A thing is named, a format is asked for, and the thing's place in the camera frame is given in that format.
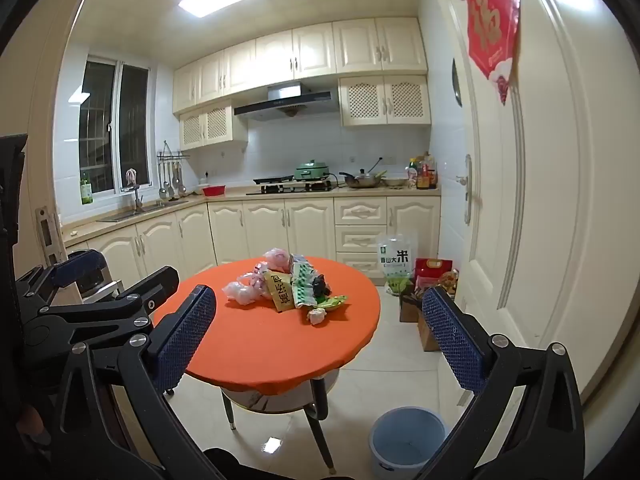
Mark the black rice cooker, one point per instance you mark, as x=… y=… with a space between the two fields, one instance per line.
x=92 y=280

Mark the black griddle pan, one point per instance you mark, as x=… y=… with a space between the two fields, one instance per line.
x=272 y=179

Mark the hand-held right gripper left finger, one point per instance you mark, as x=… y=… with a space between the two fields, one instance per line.
x=185 y=340

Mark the white paper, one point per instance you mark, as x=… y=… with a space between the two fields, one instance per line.
x=316 y=316

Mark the clear rice bag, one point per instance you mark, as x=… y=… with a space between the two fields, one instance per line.
x=395 y=262

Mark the metal wok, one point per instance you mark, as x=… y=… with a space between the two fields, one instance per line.
x=362 y=180

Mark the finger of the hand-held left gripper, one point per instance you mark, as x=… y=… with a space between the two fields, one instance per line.
x=150 y=290
x=80 y=263

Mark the metal faucet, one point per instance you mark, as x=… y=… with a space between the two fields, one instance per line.
x=136 y=200

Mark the small lattice door cabinet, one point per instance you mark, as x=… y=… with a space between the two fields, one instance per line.
x=210 y=127

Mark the cream lower kitchen cabinets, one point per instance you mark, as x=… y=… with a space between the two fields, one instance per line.
x=265 y=230

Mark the cream upper wall cabinets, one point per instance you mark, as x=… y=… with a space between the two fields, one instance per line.
x=310 y=52

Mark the window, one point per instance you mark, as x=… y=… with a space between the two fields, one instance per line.
x=100 y=125

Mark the blue plastic waste bin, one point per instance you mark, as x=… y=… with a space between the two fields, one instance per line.
x=400 y=455

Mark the round table black legs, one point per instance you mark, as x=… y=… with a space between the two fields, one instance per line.
x=320 y=425

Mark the pink white plastic bag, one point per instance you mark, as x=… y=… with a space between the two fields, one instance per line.
x=254 y=280

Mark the steel sink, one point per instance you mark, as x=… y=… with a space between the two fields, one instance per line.
x=135 y=212

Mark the clear plastic bottle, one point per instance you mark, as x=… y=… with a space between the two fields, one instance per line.
x=413 y=175

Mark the red paper door decoration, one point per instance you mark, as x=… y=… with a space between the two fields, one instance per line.
x=492 y=25

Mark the shallow metal pan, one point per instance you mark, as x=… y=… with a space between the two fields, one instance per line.
x=396 y=182

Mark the green glass bottle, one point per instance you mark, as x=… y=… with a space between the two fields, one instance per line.
x=86 y=192

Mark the red gift box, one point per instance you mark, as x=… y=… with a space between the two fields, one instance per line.
x=434 y=270

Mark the pink cloth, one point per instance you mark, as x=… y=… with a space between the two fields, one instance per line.
x=131 y=175

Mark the green electric pot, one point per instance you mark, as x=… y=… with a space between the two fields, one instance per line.
x=310 y=171

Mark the yellow snack packet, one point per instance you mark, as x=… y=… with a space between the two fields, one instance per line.
x=281 y=294

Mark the round orange table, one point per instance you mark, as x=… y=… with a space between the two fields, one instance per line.
x=260 y=350

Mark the dark sauce bottle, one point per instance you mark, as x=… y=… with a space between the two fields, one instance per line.
x=433 y=175
x=423 y=177

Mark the green wrapper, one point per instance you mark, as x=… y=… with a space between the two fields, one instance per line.
x=334 y=303

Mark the large cardboard box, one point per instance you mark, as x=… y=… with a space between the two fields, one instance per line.
x=427 y=335

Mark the metal step stool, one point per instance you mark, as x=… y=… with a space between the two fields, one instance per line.
x=107 y=290

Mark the small cardboard box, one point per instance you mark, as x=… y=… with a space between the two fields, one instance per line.
x=409 y=310

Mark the person's legs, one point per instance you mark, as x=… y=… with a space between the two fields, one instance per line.
x=220 y=465

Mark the green white packet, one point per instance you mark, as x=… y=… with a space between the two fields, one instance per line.
x=304 y=287

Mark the metal door strike plate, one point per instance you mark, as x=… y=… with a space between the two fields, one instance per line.
x=50 y=232

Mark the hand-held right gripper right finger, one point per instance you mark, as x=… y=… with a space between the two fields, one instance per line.
x=455 y=340

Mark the cream cabinet drawer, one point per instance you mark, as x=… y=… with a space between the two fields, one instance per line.
x=360 y=237
x=357 y=262
x=360 y=210

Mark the round grey wall disc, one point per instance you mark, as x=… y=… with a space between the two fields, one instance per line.
x=456 y=82

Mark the gas stove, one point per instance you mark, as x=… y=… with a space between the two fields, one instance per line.
x=295 y=188

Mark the red basin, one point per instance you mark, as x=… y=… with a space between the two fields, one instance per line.
x=214 y=191

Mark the hanging metal utensil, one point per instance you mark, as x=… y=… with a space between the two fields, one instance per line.
x=170 y=190
x=162 y=191
x=182 y=187

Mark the white door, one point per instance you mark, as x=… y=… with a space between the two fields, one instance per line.
x=530 y=210

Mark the range hood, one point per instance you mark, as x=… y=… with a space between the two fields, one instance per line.
x=285 y=102

